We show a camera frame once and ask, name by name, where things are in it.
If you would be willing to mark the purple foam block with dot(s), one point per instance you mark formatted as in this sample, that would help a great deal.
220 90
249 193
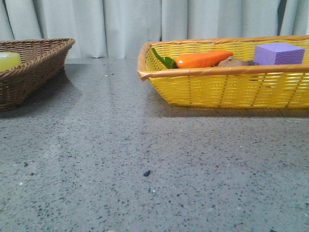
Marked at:
279 53

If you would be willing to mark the orange toy carrot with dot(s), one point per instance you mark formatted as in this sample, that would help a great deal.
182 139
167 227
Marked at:
194 60

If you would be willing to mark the brown wicker basket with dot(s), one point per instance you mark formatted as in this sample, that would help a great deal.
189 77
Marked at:
42 59

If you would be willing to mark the small black debris piece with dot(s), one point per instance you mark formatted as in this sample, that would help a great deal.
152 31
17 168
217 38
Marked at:
147 173

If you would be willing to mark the white curtain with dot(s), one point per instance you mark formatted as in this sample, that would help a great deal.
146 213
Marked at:
118 28

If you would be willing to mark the brown object in basket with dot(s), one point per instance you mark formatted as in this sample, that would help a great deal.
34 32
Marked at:
229 62

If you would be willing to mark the yellow woven plastic basket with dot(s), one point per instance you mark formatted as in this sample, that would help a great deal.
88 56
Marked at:
273 86

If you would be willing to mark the yellow tape roll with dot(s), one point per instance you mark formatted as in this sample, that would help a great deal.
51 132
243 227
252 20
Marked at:
9 60

